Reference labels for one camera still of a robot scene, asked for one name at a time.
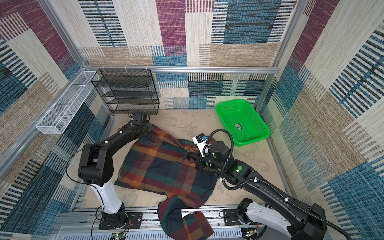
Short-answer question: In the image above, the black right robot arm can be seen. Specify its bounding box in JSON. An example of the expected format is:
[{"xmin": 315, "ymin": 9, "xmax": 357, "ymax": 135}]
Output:
[{"xmin": 193, "ymin": 138, "xmax": 327, "ymax": 240}]

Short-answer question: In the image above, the aluminium frame post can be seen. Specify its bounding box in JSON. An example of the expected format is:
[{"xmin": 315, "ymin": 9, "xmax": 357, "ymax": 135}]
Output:
[{"xmin": 254, "ymin": 0, "xmax": 309, "ymax": 113}]

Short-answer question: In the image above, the black wire mesh shelf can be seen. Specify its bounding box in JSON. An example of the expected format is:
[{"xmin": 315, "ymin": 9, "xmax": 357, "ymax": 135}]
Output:
[{"xmin": 91, "ymin": 68, "xmax": 160, "ymax": 115}]

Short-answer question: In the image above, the green plastic basket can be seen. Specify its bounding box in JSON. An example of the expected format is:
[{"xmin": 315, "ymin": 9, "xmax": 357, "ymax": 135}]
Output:
[{"xmin": 216, "ymin": 99, "xmax": 271, "ymax": 147}]

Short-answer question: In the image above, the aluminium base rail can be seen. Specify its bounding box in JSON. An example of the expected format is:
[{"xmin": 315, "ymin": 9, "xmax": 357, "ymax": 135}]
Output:
[{"xmin": 53, "ymin": 203, "xmax": 310, "ymax": 240}]

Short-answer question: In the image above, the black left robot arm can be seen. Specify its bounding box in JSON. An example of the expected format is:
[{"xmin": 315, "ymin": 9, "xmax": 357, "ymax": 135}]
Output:
[{"xmin": 78, "ymin": 121, "xmax": 153, "ymax": 230}]

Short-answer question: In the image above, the white wire mesh tray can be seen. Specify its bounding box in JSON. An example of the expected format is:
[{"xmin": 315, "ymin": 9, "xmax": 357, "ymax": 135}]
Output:
[{"xmin": 36, "ymin": 71, "xmax": 96, "ymax": 135}]

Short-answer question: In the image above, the black corrugated cable conduit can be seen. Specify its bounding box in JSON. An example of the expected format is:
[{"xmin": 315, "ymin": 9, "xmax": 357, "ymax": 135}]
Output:
[{"xmin": 206, "ymin": 128, "xmax": 353, "ymax": 240}]

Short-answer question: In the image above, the plaid long sleeve shirt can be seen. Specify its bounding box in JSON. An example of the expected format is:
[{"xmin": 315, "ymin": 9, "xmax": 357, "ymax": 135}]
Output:
[{"xmin": 115, "ymin": 127, "xmax": 218, "ymax": 240}]

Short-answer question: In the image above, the aluminium back crossbar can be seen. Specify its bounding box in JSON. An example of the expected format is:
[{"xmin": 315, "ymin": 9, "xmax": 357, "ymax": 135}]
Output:
[{"xmin": 85, "ymin": 65, "xmax": 278, "ymax": 75}]

